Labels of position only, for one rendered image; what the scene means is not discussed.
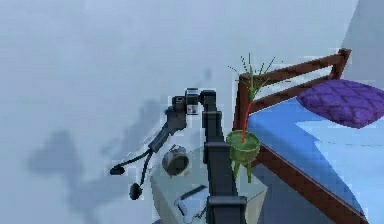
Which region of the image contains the pale grey bedside table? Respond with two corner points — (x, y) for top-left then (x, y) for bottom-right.
(149, 146), (268, 224)

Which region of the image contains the round tan alarm clock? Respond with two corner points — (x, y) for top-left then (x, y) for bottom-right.
(161, 144), (190, 178)

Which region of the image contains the green potted house plant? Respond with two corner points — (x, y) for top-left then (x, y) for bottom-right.
(225, 53), (276, 184)

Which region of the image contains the brown wooden bed blue mattress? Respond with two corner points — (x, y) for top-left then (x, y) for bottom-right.
(233, 48), (384, 224)

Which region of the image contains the purple quilted pillow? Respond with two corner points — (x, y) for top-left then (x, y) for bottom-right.
(296, 78), (384, 130)

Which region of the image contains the black flat remote control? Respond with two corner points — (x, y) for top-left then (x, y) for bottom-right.
(180, 185), (208, 201)

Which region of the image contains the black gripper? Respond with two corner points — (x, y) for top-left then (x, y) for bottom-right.
(109, 95), (188, 201)

